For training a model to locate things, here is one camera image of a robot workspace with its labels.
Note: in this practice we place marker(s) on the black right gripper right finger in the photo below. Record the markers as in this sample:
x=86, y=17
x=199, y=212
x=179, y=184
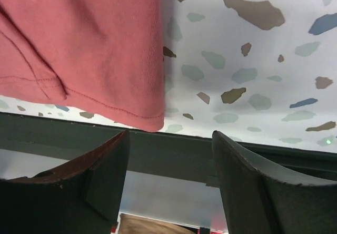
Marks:
x=261, y=196

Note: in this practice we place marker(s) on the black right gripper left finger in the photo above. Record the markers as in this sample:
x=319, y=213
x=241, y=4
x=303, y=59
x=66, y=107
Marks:
x=80, y=196

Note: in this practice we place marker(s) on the salmon pink t shirt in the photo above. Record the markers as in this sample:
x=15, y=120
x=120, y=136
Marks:
x=100, y=56

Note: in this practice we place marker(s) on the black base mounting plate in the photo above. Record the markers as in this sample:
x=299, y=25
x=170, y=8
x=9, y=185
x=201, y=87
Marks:
x=168, y=155

